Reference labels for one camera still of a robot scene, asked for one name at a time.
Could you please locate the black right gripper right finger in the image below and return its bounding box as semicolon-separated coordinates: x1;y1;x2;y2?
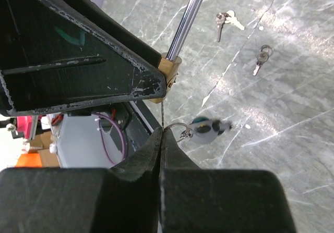
160;129;296;232

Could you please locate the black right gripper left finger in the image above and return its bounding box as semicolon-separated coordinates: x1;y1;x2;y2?
1;128;162;232

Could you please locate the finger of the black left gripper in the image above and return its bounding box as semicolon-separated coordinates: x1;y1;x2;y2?
1;0;166;116

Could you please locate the key with panda keychain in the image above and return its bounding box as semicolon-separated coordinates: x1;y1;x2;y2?
164;116;233;145

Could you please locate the small brass padlock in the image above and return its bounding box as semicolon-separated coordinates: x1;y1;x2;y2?
158;0;203;92

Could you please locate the silver key on table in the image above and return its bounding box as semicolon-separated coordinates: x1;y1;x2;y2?
224;10;245;31

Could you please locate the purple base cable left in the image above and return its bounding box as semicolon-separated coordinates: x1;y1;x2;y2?
91;112;128;165

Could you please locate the small dark key with ring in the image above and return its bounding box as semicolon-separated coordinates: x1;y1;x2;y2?
216;13;230;42

